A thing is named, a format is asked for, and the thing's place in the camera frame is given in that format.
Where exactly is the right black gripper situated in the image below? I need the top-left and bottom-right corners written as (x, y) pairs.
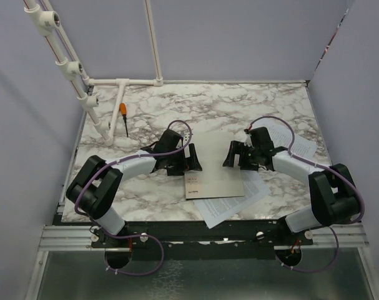
top-left (224, 140), bottom-right (261, 171)

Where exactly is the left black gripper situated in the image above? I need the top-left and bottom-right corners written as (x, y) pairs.
top-left (167, 144), bottom-right (202, 176)

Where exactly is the grey black file folder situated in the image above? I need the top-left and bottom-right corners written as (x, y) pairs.
top-left (184, 131), bottom-right (244, 200)

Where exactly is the printed paper sheet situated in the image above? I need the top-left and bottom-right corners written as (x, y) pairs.
top-left (263, 120), bottom-right (317, 159)
top-left (194, 171), bottom-right (271, 229)

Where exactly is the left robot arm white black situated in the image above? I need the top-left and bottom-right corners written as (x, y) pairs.
top-left (66, 129), bottom-right (202, 247)

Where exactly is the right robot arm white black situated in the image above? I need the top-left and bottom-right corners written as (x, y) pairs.
top-left (223, 127), bottom-right (365, 244)

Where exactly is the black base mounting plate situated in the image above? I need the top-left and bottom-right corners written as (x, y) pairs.
top-left (53, 214), bottom-right (315, 261)

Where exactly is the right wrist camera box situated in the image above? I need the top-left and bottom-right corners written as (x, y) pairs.
top-left (244, 131), bottom-right (252, 147)

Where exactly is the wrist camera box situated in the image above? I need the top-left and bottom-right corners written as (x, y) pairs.
top-left (244, 131), bottom-right (252, 147)
top-left (180, 131), bottom-right (190, 143)

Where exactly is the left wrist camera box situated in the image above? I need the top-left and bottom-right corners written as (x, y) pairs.
top-left (180, 131), bottom-right (190, 143)

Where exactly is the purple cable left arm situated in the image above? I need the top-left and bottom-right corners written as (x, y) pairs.
top-left (75, 119), bottom-right (194, 278)

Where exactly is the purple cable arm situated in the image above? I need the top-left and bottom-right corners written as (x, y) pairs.
top-left (245, 116), bottom-right (365, 272)
top-left (75, 119), bottom-right (194, 278)

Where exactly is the orange handle screwdriver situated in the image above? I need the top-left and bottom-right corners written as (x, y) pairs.
top-left (119, 103), bottom-right (129, 137)

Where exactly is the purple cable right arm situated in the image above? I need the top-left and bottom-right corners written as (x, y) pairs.
top-left (245, 116), bottom-right (365, 272)

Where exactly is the aluminium rail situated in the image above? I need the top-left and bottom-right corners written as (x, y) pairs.
top-left (39, 222), bottom-right (370, 251)

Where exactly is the white pvc pipe frame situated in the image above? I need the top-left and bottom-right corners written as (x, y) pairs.
top-left (23, 1), bottom-right (164, 146)

